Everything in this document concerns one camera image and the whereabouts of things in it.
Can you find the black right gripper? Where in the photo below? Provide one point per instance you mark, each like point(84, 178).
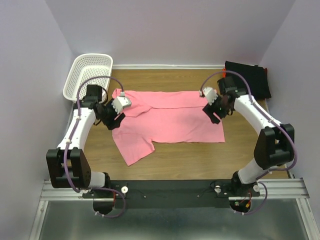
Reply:
point(209, 109)

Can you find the orange folded t shirt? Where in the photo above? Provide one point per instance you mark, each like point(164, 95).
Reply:
point(224, 73)

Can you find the pink t shirt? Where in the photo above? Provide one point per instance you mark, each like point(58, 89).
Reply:
point(163, 117)

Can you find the white plastic basket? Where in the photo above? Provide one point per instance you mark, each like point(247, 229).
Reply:
point(84, 67)

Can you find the black folded t shirt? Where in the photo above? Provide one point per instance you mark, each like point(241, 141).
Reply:
point(255, 76)

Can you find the aluminium frame rail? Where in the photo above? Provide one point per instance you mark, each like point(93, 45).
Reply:
point(290, 188)

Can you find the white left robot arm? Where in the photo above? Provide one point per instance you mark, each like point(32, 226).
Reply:
point(67, 164)

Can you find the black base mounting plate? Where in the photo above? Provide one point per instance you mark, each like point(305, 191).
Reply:
point(171, 194)

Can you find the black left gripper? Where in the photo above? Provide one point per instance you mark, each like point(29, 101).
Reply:
point(111, 123)

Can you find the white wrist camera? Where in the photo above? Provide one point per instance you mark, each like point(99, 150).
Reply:
point(210, 94)
point(120, 103)

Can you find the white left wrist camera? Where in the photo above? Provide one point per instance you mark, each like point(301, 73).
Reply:
point(120, 103)

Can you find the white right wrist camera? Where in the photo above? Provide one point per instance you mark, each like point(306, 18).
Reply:
point(210, 94)

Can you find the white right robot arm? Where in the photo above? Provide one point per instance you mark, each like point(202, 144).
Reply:
point(275, 145)

